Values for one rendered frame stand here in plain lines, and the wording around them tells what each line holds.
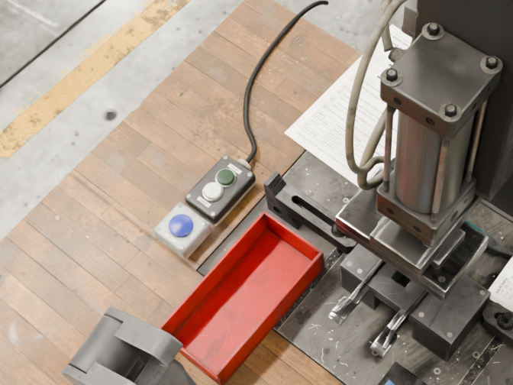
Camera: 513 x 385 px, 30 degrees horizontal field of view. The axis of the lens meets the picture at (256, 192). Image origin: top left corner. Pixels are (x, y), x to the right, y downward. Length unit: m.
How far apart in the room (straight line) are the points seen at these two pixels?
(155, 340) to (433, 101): 0.39
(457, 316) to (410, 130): 0.47
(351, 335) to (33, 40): 1.84
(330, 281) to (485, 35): 0.66
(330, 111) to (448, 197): 0.57
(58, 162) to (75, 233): 1.18
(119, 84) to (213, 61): 1.16
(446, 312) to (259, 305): 0.30
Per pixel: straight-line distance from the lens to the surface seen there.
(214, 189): 1.57
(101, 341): 1.09
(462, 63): 0.99
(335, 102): 1.68
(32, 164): 2.82
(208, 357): 1.49
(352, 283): 1.47
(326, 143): 1.64
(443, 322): 1.42
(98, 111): 2.85
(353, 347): 1.49
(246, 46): 1.77
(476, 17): 0.97
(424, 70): 0.98
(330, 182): 1.60
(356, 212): 1.31
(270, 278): 1.53
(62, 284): 1.59
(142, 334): 1.06
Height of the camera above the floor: 2.31
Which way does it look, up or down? 61 degrees down
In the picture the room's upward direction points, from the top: 11 degrees counter-clockwise
